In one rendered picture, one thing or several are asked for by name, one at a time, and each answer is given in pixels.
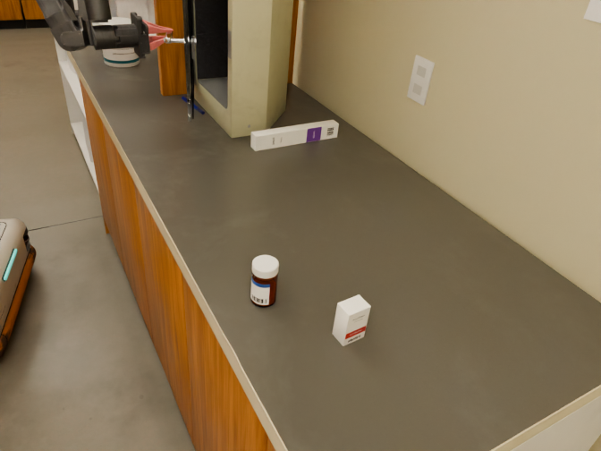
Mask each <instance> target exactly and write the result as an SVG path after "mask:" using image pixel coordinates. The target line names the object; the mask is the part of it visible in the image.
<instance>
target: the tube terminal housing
mask: <svg viewBox="0 0 601 451"><path fill-rule="evenodd" d="M292 8H293V0H228V30H229V31H231V32H232V59H230V58H229V57H228V107H227V109H225V108H224V107H223V106H222V105H221V104H220V103H219V102H218V101H217V100H216V99H215V98H214V97H213V96H212V95H211V94H210V93H209V92H208V91H207V90H206V89H205V88H204V87H203V86H202V85H201V84H200V83H199V82H198V78H197V62H196V85H195V84H194V98H195V99H196V100H197V101H198V102H199V104H200V105H201V106H202V107H203V108H204V109H205V110H206V111H207V112H208V113H209V114H210V115H211V116H212V118H213V119H214V120H215V121H216V122H217V123H218V124H219V125H220V126H221V127H222V128H223V129H224V131H225V132H226V133H227V134H228V135H229V136H230V137H231V138H237V137H243V136H249V135H251V132H256V131H263V130H268V129H270V127H271V126H272V125H273V124H274V123H275V122H276V120H277V119H278V118H279V117H280V116H281V115H282V113H283V112H284V111H285V107H286V94H287V82H288V70H289V57H290V44H291V33H292Z"/></svg>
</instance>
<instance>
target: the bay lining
mask: <svg viewBox="0 0 601 451"><path fill-rule="evenodd" d="M194 9H195V35H196V62H197V78H198V80H202V79H213V78H223V77H228V0H194Z"/></svg>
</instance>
